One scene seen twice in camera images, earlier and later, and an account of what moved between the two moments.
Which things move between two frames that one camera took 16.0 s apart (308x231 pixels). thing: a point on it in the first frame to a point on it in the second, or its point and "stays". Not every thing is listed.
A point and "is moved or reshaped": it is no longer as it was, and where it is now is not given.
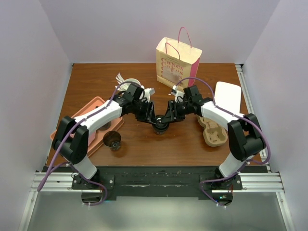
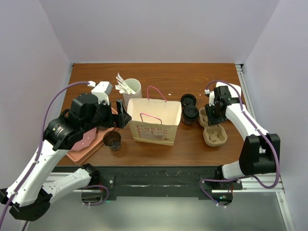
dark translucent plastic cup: (112, 140) stays
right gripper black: (171, 116) to (212, 120)
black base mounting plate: (157, 181) stays
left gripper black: (149, 114) to (114, 120)
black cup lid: (160, 124) is moved or reshaped
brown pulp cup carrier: (214, 135) stays
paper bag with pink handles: (176, 60) to (154, 121)
